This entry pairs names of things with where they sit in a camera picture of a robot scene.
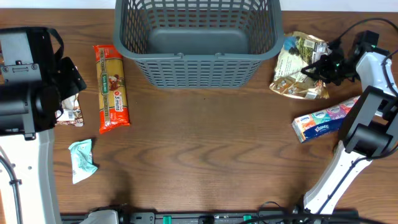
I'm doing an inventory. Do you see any gold foil snack bag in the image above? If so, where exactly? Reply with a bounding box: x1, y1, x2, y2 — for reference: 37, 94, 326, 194
269, 31, 330, 100

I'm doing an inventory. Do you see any white brown nuts bag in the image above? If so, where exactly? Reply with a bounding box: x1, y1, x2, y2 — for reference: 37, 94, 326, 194
55, 93, 84, 127

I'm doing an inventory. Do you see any orange spaghetti packet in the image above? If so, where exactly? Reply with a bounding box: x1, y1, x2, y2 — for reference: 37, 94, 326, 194
93, 45, 130, 134

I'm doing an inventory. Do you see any Kleenex tissue multipack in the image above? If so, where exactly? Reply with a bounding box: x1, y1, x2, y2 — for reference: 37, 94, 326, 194
292, 96, 359, 142

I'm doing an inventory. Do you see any grey plastic basket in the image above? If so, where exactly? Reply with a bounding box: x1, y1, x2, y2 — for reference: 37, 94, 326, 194
114, 0, 284, 88

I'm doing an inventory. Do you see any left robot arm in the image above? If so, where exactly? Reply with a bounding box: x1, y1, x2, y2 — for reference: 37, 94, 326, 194
1, 27, 86, 223

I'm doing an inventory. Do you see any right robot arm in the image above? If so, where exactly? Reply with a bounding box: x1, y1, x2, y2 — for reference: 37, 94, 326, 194
302, 30, 397, 214

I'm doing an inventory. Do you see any teal white small sachet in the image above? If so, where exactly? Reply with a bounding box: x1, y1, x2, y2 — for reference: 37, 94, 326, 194
68, 139, 98, 184

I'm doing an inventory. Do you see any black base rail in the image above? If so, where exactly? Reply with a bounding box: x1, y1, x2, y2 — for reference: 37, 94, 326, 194
61, 210, 359, 224

